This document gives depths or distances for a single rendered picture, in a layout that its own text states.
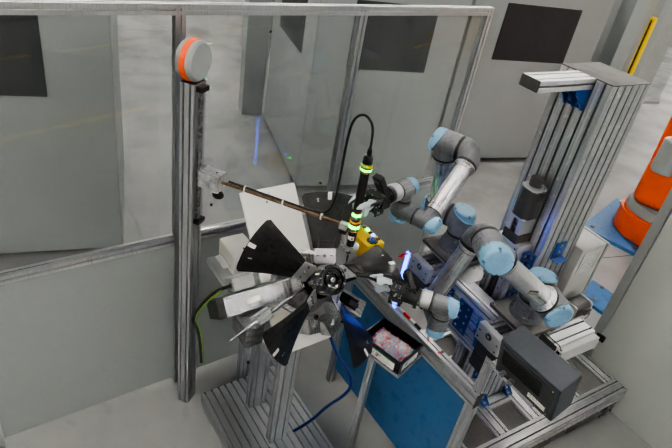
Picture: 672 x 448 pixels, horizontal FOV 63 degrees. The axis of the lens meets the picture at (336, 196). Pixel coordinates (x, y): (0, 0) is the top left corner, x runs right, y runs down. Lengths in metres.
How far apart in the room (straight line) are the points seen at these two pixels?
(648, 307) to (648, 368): 0.37
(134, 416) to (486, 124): 4.47
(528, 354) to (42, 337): 2.02
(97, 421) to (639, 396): 2.99
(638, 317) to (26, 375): 3.17
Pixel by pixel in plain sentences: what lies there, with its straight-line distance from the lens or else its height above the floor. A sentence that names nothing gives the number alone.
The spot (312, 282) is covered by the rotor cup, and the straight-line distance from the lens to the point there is 2.13.
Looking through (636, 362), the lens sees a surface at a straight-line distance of 3.71.
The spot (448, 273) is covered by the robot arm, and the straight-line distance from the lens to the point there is 2.24.
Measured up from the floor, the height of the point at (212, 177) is 1.44.
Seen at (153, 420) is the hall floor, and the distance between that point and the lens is 3.18.
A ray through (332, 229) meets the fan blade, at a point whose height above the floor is 1.34.
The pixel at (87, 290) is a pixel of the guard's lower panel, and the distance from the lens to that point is 2.67.
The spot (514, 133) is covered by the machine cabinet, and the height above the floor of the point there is 0.36.
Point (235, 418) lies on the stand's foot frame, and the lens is 3.08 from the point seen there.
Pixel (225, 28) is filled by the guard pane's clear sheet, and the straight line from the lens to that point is 2.29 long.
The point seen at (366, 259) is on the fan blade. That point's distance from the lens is 2.30.
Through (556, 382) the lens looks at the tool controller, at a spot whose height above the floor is 1.23.
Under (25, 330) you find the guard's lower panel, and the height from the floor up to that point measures 0.68.
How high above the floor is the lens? 2.56
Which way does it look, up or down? 31 degrees down
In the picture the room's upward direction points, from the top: 10 degrees clockwise
